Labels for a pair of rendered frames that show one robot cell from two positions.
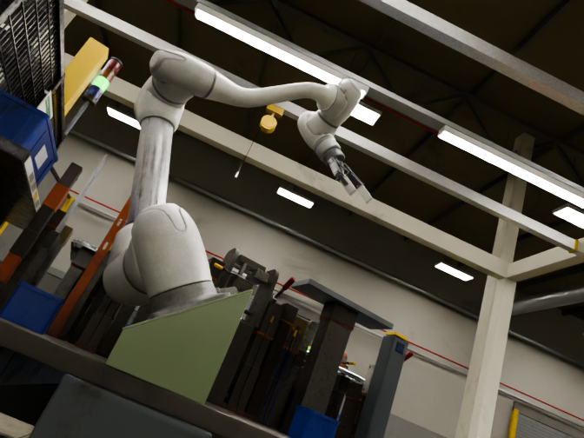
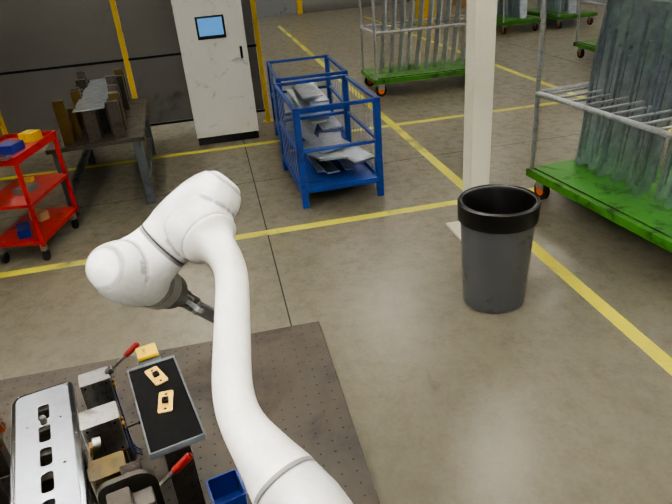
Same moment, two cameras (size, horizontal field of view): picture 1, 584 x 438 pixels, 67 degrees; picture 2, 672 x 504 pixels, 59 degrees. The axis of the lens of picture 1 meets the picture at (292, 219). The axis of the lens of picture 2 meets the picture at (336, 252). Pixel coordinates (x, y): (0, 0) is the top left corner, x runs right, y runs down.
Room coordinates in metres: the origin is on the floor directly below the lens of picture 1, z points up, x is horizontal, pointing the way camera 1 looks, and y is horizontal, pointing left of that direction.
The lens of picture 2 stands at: (1.15, 0.99, 2.21)
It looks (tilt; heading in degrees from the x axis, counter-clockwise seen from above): 28 degrees down; 265
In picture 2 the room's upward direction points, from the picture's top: 5 degrees counter-clockwise
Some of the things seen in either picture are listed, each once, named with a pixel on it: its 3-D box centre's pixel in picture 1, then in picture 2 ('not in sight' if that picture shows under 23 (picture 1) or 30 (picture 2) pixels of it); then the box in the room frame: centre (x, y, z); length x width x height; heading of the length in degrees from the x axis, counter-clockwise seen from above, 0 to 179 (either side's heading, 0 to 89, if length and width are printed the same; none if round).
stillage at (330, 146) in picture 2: not in sight; (326, 137); (0.66, -4.81, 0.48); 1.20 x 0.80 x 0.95; 97
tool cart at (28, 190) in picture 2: not in sight; (24, 196); (3.36, -4.05, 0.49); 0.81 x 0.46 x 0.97; 83
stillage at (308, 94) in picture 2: not in sight; (308, 105); (0.73, -6.21, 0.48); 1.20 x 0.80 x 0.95; 94
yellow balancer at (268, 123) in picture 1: (259, 142); not in sight; (3.56, 0.56, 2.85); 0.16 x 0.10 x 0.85; 95
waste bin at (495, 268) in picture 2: not in sight; (495, 250); (-0.16, -2.27, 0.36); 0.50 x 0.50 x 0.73
